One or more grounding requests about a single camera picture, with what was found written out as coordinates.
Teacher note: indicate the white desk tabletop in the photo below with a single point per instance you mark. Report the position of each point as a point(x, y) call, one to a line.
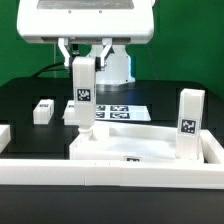
point(129, 142)

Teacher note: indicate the fiducial marker sheet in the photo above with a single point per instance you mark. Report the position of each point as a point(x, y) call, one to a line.
point(122, 112)

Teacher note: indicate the white front obstacle bar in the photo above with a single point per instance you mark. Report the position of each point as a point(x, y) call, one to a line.
point(208, 175)

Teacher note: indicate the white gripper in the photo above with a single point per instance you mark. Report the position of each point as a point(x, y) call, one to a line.
point(86, 22)

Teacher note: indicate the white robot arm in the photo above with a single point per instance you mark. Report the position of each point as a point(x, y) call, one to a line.
point(118, 64)

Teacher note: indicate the white left obstacle block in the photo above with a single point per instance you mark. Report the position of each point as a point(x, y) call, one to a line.
point(5, 136)

